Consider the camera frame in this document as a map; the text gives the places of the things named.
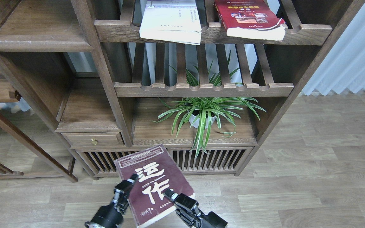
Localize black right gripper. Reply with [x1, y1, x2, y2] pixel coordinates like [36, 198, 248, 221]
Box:
[163, 188, 228, 228]

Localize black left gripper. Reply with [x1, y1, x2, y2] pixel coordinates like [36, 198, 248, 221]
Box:
[84, 174, 138, 228]

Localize maroon book white characters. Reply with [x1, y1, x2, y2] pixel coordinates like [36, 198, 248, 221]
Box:
[114, 145, 195, 228]

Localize red paperback book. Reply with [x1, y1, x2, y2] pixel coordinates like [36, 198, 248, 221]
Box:
[214, 0, 286, 41]

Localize brass drawer knob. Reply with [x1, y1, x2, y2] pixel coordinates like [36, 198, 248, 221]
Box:
[91, 138, 98, 145]

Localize white plant pot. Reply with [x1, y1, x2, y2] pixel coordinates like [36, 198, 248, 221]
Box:
[189, 112, 216, 129]

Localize green spider plant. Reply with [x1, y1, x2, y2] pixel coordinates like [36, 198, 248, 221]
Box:
[152, 51, 266, 159]

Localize dark wooden bookshelf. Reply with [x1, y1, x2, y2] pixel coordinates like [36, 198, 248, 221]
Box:
[0, 0, 365, 178]

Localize wooden side rack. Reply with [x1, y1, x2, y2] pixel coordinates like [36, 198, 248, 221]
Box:
[0, 52, 78, 183]

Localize white paperback book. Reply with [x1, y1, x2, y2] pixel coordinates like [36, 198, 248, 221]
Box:
[139, 0, 202, 45]

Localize white curtain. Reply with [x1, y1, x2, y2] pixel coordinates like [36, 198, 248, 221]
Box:
[302, 3, 365, 96]

